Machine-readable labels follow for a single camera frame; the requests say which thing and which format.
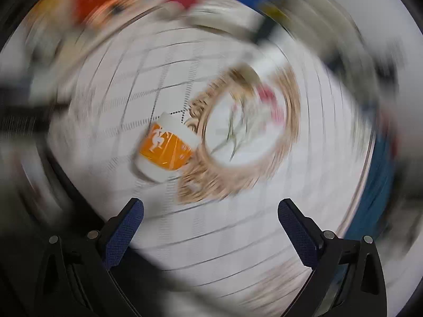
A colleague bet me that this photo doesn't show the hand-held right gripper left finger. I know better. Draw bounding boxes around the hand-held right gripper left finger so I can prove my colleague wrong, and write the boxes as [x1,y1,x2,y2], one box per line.
[35,198,145,317]

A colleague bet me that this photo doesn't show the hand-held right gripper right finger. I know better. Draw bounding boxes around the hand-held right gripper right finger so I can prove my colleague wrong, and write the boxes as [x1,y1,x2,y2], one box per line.
[278,198,388,317]

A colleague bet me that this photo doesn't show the orange and white cup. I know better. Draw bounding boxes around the orange and white cup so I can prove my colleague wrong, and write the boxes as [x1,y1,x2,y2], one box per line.
[133,112,201,183]

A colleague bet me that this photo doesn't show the blue blurred object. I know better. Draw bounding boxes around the blue blurred object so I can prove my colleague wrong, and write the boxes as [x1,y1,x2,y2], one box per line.
[344,132,397,238]

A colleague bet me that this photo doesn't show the floral gold-rimmed mat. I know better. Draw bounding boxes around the floral gold-rimmed mat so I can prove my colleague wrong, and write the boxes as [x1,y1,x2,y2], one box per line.
[178,62,301,204]

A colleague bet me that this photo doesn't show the white checked tablecloth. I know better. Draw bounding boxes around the white checked tablecloth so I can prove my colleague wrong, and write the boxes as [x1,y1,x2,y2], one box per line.
[20,0,377,307]

